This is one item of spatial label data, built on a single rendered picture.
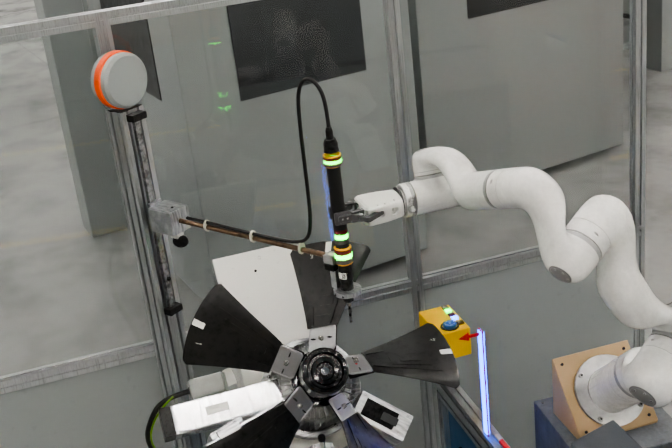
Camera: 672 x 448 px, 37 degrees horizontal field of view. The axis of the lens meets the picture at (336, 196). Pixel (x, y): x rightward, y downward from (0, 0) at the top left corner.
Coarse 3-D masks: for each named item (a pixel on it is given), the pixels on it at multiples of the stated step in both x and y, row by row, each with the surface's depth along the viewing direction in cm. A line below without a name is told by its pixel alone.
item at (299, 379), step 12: (324, 348) 252; (312, 360) 252; (324, 360) 252; (336, 360) 253; (300, 372) 251; (312, 372) 250; (336, 372) 251; (348, 372) 251; (300, 384) 254; (312, 384) 249; (324, 384) 250; (336, 384) 251; (312, 396) 254; (324, 396) 251
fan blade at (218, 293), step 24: (216, 288) 254; (216, 312) 254; (240, 312) 253; (192, 336) 255; (216, 336) 255; (240, 336) 254; (264, 336) 254; (192, 360) 257; (216, 360) 257; (240, 360) 257; (264, 360) 256
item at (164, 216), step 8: (160, 200) 287; (152, 208) 283; (160, 208) 283; (168, 208) 282; (176, 208) 281; (184, 208) 283; (152, 216) 283; (160, 216) 281; (168, 216) 279; (176, 216) 281; (184, 216) 283; (152, 224) 285; (160, 224) 282; (168, 224) 280; (176, 224) 281; (184, 224) 284; (160, 232) 284; (168, 232) 282; (176, 232) 282
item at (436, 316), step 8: (424, 312) 303; (432, 312) 303; (440, 312) 302; (424, 320) 300; (432, 320) 298; (440, 320) 298; (456, 320) 297; (440, 328) 294; (456, 328) 292; (464, 328) 292; (448, 336) 291; (456, 336) 292; (456, 344) 293; (464, 344) 294; (456, 352) 294; (464, 352) 295
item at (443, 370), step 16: (400, 336) 269; (416, 336) 269; (432, 336) 269; (368, 352) 263; (384, 352) 263; (400, 352) 263; (416, 352) 263; (432, 352) 263; (384, 368) 256; (400, 368) 257; (416, 368) 258; (432, 368) 259; (448, 368) 260; (448, 384) 256
